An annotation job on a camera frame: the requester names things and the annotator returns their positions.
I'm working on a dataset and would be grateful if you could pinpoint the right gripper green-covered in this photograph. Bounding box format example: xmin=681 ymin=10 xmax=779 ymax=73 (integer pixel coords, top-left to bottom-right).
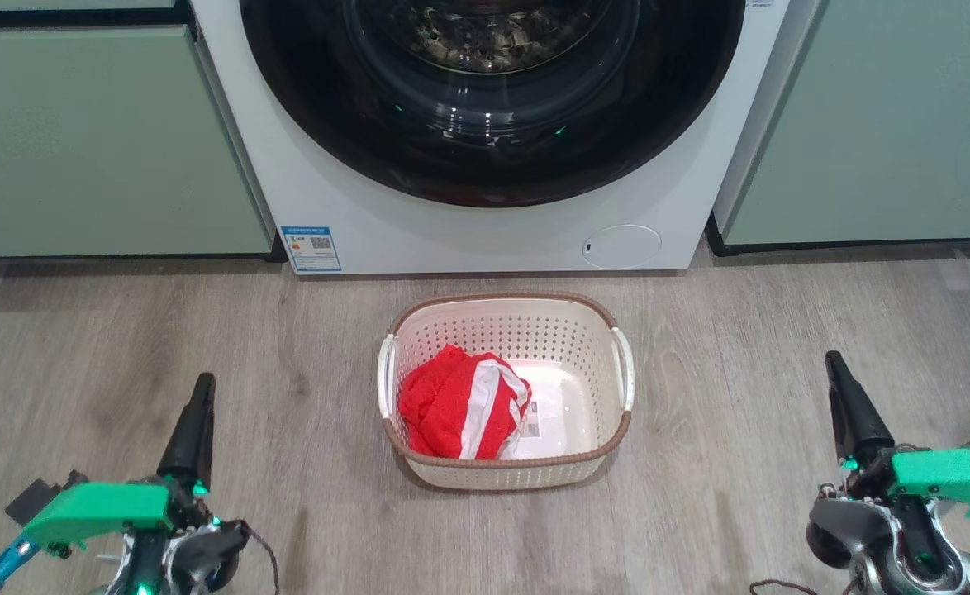
xmin=825 ymin=352 xmax=970 ymax=583

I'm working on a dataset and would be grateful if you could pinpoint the left gripper green-covered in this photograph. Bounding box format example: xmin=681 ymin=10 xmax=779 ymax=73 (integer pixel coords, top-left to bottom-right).
xmin=21 ymin=373 xmax=221 ymax=595

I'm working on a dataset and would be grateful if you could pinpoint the red white striped garment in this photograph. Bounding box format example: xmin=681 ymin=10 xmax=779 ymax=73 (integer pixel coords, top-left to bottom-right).
xmin=450 ymin=354 xmax=533 ymax=461

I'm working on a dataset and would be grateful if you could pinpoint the round black glass washer door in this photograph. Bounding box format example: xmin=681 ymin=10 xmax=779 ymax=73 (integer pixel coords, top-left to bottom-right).
xmin=240 ymin=0 xmax=746 ymax=208

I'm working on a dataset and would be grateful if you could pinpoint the white front-load washing machine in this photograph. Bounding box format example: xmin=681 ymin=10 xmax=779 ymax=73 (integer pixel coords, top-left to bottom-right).
xmin=190 ymin=0 xmax=820 ymax=275

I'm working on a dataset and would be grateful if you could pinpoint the stainless steel washing machine drum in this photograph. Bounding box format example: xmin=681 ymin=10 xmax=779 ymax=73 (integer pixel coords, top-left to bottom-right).
xmin=398 ymin=0 xmax=597 ymax=75

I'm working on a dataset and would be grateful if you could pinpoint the blue energy label sticker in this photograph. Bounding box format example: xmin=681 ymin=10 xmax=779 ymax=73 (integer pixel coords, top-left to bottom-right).
xmin=280 ymin=225 xmax=343 ymax=274

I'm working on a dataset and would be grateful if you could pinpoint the cream perforated laundry basket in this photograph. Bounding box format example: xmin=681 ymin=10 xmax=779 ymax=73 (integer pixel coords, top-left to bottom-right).
xmin=376 ymin=291 xmax=636 ymax=492

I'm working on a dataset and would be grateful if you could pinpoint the round white filter cover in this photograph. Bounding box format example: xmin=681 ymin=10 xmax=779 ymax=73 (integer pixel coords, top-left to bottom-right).
xmin=582 ymin=224 xmax=663 ymax=270

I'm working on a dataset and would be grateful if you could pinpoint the pale green cabinet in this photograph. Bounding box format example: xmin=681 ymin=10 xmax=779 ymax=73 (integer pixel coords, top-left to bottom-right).
xmin=712 ymin=0 xmax=970 ymax=257
xmin=0 ymin=23 xmax=276 ymax=259

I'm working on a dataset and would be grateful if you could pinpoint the thin left arm cable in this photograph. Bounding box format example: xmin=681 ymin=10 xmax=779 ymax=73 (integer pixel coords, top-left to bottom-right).
xmin=237 ymin=519 xmax=281 ymax=595

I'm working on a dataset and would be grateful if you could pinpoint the thin arm cable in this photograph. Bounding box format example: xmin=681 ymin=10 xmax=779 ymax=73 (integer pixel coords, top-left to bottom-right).
xmin=237 ymin=519 xmax=281 ymax=595
xmin=749 ymin=578 xmax=862 ymax=595

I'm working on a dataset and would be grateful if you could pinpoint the thin right arm cable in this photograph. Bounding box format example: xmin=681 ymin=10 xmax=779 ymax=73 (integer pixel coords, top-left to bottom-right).
xmin=749 ymin=578 xmax=862 ymax=595

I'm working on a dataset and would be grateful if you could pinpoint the blue left cable connector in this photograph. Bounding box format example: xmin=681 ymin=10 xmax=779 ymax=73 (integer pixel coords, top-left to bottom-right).
xmin=0 ymin=535 xmax=40 ymax=594

